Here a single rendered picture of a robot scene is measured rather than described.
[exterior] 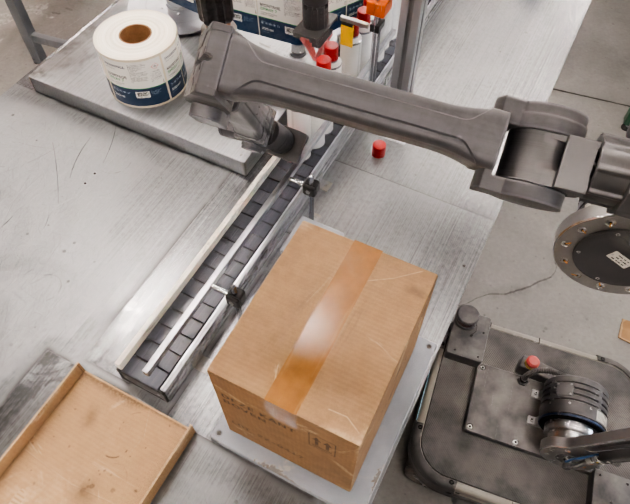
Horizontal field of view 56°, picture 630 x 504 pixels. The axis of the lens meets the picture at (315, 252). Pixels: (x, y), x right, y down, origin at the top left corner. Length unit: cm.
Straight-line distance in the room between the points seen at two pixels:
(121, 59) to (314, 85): 92
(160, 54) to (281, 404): 95
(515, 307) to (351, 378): 150
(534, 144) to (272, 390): 47
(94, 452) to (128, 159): 72
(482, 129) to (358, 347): 38
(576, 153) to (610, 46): 290
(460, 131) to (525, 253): 182
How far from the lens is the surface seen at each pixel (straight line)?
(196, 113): 73
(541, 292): 236
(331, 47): 137
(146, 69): 151
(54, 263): 140
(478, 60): 181
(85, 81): 171
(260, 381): 84
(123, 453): 116
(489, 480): 177
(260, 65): 64
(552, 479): 182
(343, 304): 89
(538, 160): 65
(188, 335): 116
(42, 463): 120
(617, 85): 331
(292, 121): 131
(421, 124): 63
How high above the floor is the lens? 190
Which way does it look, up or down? 56 degrees down
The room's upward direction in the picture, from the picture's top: straight up
